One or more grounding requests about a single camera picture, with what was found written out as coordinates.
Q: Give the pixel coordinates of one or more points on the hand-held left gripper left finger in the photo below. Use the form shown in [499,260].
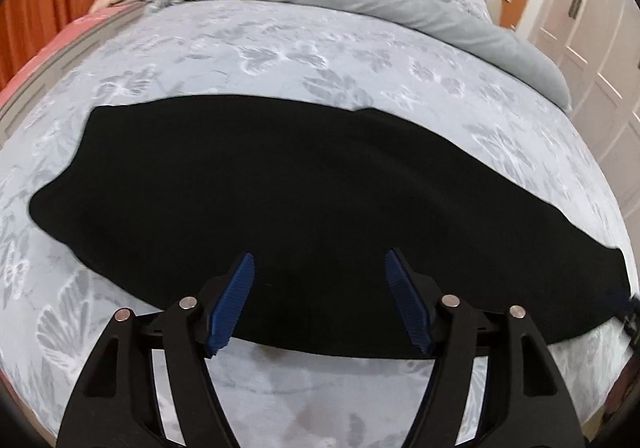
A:
[232,308]

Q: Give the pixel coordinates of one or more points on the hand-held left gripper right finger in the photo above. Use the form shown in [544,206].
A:
[407,303]

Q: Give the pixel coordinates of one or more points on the black pants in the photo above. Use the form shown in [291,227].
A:
[300,188]

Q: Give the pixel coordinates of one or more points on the bed with butterfly print sheet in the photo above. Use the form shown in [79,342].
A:
[280,52]

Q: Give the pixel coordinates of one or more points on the white wardrobe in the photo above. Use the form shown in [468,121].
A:
[600,52]

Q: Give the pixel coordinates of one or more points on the pink blanket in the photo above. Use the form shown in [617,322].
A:
[70,30]

